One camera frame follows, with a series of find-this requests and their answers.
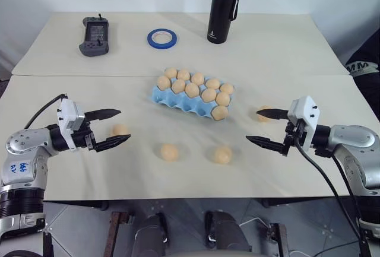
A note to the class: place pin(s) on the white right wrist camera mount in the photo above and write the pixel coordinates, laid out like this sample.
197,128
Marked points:
305,111

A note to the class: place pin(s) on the blue tape roll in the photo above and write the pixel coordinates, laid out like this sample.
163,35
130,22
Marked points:
154,41

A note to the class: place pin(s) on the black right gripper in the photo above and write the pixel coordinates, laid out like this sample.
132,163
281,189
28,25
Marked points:
295,133

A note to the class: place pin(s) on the tan egg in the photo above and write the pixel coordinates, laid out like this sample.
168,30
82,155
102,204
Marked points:
171,73
223,154
178,86
119,128
192,90
169,152
220,113
227,88
262,118
212,83
208,95
183,74
164,82
223,98
197,78

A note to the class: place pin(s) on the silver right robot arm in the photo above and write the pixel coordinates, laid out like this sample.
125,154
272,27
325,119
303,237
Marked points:
351,141

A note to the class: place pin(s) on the black bag with white letters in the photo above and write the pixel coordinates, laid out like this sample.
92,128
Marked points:
366,76

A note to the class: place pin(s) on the dark rounded shape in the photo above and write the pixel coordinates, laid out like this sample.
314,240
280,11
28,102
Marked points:
151,233
227,230

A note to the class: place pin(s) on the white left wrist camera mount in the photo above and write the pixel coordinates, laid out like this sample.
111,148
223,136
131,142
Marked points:
69,114

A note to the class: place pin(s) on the rusty brown metal bar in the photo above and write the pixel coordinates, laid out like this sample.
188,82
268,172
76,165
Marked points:
280,239
117,233

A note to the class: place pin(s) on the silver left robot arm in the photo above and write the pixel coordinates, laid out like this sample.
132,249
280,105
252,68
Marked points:
28,150

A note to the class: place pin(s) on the blue egg tray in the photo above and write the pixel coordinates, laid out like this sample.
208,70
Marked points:
178,104

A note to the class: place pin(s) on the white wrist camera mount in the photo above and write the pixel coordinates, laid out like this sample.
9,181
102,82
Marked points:
69,114
305,111

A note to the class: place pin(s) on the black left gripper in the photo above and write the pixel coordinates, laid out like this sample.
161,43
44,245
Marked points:
84,140

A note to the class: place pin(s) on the grey handheld remote controller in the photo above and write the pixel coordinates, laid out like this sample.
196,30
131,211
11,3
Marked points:
95,36

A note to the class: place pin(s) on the black thermos bottle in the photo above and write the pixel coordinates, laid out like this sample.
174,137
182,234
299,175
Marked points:
219,10

